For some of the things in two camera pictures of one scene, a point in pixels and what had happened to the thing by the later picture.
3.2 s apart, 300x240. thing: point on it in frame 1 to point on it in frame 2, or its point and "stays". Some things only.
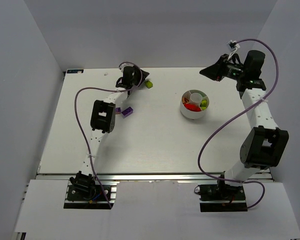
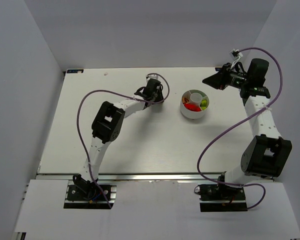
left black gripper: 137,77 to 141,91
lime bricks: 203,104 stays
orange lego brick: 185,100 stays
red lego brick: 193,107 stays
